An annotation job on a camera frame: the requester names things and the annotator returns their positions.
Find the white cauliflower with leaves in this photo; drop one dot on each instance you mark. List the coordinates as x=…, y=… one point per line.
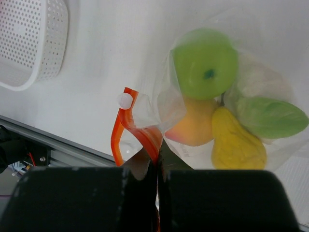
x=263, y=102

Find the white perforated plastic basket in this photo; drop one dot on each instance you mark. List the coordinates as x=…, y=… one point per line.
x=33, y=36

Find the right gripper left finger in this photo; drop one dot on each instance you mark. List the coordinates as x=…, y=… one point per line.
x=85, y=199

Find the green apple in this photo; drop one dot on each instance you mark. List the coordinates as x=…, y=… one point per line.
x=205, y=62

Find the clear zip top bag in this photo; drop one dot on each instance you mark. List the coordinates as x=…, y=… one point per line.
x=147, y=112

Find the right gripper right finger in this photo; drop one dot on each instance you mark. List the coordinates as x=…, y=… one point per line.
x=220, y=201

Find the orange fruit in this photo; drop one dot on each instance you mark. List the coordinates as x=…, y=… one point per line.
x=195, y=128

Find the yellow pear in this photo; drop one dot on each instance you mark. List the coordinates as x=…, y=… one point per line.
x=234, y=147

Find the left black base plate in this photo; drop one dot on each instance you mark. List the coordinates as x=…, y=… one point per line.
x=17, y=148

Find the aluminium mounting rail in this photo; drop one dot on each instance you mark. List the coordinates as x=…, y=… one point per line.
x=63, y=152

